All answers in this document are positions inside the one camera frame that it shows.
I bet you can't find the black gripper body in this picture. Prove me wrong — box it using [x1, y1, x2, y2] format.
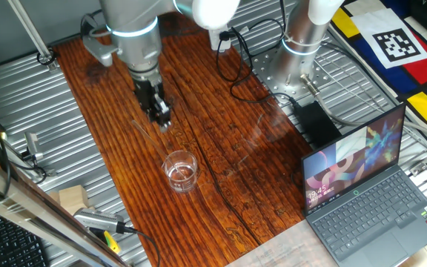
[133, 78, 163, 114]

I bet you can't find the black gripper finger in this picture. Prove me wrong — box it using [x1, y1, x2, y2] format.
[147, 109, 162, 129]
[153, 94, 173, 133]

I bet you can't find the clear glass stirring rod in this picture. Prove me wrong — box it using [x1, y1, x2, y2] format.
[130, 119, 188, 182]

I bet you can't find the clear glass beaker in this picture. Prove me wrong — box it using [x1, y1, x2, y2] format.
[161, 150, 199, 194]

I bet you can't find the white power strip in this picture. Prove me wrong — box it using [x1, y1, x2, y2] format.
[208, 27, 233, 52]

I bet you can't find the brown wooden board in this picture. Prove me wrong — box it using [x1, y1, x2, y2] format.
[52, 10, 313, 267]

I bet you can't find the large wooden block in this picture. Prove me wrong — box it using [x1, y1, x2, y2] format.
[58, 184, 90, 216]

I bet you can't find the yellow box green button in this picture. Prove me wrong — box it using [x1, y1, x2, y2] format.
[102, 229, 121, 255]

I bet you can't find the slanted aluminium pole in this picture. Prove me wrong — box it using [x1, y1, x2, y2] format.
[7, 0, 61, 72]

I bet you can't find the black power adapter brick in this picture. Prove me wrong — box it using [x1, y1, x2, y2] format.
[294, 100, 342, 149]

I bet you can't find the black computer keyboard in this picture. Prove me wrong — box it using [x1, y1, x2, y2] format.
[0, 213, 50, 267]

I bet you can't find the grey open laptop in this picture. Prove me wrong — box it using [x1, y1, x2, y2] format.
[300, 102, 427, 267]

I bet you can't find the white printed marker sheet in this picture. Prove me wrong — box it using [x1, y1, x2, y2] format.
[350, 7, 427, 70]

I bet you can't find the colourful block pattern cloth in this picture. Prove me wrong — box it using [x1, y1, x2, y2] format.
[328, 0, 427, 142]

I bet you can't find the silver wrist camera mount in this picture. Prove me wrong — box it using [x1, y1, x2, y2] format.
[81, 13, 120, 67]

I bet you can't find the black power cord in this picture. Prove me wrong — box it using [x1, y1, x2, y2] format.
[215, 16, 299, 108]

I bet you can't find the perforated aluminium base plate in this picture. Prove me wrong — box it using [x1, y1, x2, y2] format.
[250, 46, 335, 103]

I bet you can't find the black camera cable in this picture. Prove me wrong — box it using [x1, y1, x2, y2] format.
[119, 222, 162, 267]

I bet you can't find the thick grey robot cable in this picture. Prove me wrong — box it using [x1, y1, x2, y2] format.
[299, 73, 427, 148]

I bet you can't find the aluminium frame beam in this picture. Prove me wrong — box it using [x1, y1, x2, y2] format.
[0, 148, 131, 267]

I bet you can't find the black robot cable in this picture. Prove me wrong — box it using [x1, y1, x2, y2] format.
[277, 0, 289, 40]

